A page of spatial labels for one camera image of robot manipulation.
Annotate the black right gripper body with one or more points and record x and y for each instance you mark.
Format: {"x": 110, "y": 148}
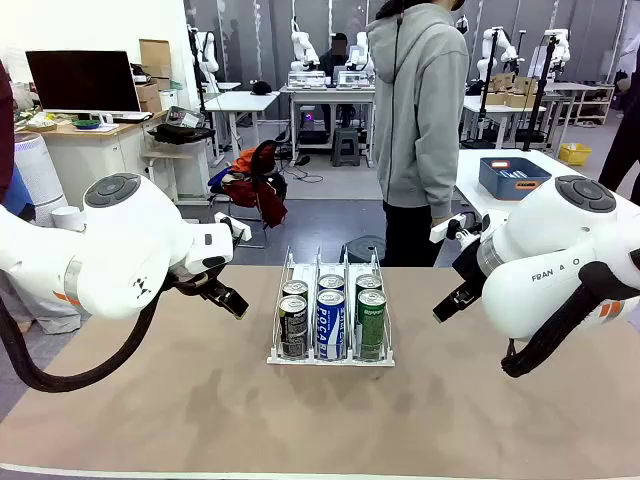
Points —
{"x": 475, "y": 270}

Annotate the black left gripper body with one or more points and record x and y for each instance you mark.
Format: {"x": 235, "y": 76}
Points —
{"x": 195, "y": 284}

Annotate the person's right forearm grey sleeve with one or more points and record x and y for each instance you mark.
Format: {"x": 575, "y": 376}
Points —
{"x": 447, "y": 185}

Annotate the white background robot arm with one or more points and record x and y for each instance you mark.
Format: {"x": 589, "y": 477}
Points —
{"x": 207, "y": 50}
{"x": 302, "y": 47}
{"x": 360, "y": 50}
{"x": 557, "y": 50}
{"x": 487, "y": 50}

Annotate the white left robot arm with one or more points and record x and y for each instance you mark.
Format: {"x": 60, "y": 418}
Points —
{"x": 130, "y": 235}

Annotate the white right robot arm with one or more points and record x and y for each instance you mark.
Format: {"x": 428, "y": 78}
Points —
{"x": 550, "y": 240}

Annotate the black beverage can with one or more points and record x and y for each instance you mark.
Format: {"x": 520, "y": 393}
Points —
{"x": 295, "y": 287}
{"x": 294, "y": 330}

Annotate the green beverage can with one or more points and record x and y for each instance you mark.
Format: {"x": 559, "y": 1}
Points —
{"x": 368, "y": 281}
{"x": 371, "y": 325}

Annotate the large white table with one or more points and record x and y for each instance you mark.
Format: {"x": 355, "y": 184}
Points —
{"x": 470, "y": 170}

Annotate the dark grey round stool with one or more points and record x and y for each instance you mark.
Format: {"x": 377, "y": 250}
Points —
{"x": 365, "y": 247}

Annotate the red jacket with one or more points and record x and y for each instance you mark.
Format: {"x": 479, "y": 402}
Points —
{"x": 260, "y": 200}

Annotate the small wooden side table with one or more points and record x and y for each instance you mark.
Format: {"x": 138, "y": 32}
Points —
{"x": 170, "y": 156}

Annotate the orange garment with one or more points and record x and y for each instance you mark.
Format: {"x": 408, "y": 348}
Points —
{"x": 250, "y": 157}

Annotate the white cylinder roll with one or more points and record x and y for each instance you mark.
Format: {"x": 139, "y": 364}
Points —
{"x": 67, "y": 217}

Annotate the black bag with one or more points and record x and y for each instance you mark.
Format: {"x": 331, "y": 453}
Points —
{"x": 182, "y": 134}

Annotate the yellow plastic basket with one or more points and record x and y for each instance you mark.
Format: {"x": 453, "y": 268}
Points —
{"x": 575, "y": 154}

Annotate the white background table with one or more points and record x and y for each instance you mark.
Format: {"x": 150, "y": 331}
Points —
{"x": 495, "y": 109}

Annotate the white cabinet with wooden top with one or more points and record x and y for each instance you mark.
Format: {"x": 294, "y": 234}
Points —
{"x": 100, "y": 150}

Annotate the grey plastic stool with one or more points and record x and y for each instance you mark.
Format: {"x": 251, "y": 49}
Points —
{"x": 346, "y": 147}

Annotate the person in grey hoodie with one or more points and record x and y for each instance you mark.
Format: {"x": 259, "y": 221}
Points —
{"x": 415, "y": 100}

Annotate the small cardboard box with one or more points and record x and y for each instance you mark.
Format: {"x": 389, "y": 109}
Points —
{"x": 525, "y": 92}
{"x": 500, "y": 90}

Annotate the black tripod pole stand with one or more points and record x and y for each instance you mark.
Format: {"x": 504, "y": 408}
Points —
{"x": 542, "y": 90}
{"x": 487, "y": 85}

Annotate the white background desk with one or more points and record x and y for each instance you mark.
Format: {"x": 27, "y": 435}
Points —
{"x": 240, "y": 100}

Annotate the person in dark trousers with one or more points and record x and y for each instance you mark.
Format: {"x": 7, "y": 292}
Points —
{"x": 622, "y": 150}

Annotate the brown cardboard box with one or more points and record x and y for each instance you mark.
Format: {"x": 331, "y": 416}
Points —
{"x": 149, "y": 97}

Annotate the green bowl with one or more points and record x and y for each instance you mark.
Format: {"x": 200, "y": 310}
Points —
{"x": 86, "y": 123}

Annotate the white air purifier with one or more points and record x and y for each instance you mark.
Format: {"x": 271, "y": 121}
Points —
{"x": 37, "y": 170}

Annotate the black cap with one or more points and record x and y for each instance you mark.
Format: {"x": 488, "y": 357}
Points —
{"x": 261, "y": 88}

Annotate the grey background workbench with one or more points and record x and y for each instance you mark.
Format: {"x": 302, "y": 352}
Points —
{"x": 325, "y": 95}

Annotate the tall flat cardboard box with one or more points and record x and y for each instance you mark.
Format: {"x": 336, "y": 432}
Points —
{"x": 155, "y": 57}

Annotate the black computer monitor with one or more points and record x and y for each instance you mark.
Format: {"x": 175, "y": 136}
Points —
{"x": 80, "y": 80}

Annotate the person in red top and grey trousers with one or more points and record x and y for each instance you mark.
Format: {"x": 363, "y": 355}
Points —
{"x": 5, "y": 130}

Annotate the seated person in dark clothes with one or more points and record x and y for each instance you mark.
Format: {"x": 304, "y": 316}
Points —
{"x": 334, "y": 62}

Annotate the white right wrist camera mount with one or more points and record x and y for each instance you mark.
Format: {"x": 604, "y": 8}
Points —
{"x": 439, "y": 232}

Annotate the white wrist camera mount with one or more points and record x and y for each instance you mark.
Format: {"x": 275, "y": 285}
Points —
{"x": 235, "y": 231}
{"x": 439, "y": 232}

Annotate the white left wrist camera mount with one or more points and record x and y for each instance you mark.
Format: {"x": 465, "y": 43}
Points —
{"x": 235, "y": 231}

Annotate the black metal frame chair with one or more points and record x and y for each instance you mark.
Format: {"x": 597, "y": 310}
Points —
{"x": 260, "y": 155}

